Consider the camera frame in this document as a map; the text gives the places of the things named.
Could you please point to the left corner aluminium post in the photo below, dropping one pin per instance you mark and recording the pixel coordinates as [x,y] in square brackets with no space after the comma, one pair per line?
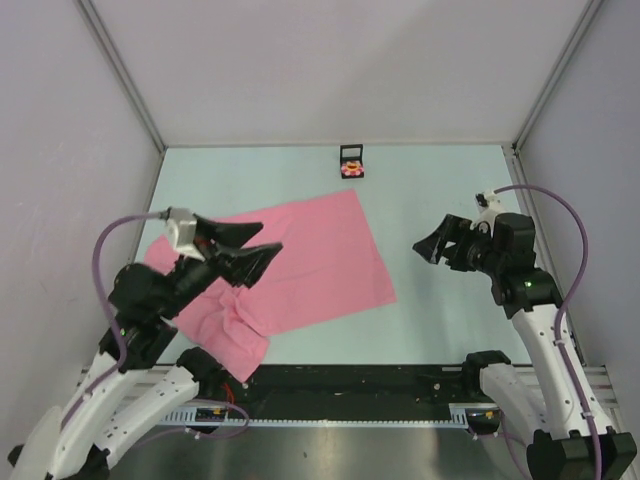
[99,30]

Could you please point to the corner aluminium post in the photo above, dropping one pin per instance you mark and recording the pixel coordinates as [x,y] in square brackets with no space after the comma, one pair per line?
[569,50]
[99,30]

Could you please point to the pink t-shirt garment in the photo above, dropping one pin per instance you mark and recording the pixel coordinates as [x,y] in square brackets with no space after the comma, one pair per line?
[329,267]

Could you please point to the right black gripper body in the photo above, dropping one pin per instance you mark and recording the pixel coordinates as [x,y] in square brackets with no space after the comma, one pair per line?
[480,253]

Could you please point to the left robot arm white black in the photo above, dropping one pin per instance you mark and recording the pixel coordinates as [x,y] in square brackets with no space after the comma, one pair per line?
[89,436]

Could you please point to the aluminium frame rail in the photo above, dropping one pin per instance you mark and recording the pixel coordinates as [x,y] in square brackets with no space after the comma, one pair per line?
[600,382]
[528,195]

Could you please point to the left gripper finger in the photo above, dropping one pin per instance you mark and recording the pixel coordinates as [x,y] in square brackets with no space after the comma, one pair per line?
[234,235]
[244,267]

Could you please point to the right corner aluminium post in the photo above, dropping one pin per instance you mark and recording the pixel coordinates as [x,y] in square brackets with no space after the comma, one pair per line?
[569,50]

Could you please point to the right aluminium frame rail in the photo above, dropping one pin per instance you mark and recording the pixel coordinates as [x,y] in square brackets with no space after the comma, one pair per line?
[528,195]

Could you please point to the black square frame stand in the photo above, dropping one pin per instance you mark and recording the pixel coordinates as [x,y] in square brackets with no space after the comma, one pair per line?
[351,152]

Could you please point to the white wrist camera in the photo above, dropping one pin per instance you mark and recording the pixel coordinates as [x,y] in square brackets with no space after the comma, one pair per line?
[489,207]
[181,226]

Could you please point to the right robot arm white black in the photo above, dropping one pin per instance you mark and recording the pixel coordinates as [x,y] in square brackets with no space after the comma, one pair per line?
[566,432]

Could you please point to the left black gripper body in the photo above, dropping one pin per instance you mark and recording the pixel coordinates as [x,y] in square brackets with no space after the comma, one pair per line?
[192,275]

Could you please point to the front aluminium frame rail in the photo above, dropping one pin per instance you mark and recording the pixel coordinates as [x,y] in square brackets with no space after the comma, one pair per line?
[600,382]

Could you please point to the white slotted cable duct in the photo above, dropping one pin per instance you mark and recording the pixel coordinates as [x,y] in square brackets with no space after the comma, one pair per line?
[482,421]

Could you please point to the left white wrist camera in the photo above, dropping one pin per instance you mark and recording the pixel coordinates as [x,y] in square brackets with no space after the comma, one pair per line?
[181,226]

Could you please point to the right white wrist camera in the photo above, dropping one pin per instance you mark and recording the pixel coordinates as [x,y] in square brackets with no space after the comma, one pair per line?
[489,207]

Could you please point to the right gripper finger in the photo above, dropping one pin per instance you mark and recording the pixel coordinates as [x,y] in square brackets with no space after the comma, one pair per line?
[430,248]
[448,238]

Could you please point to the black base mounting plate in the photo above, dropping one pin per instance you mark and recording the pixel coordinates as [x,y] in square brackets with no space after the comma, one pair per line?
[350,393]

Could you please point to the plush flower brooch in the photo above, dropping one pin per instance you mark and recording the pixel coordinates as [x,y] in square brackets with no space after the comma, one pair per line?
[352,169]

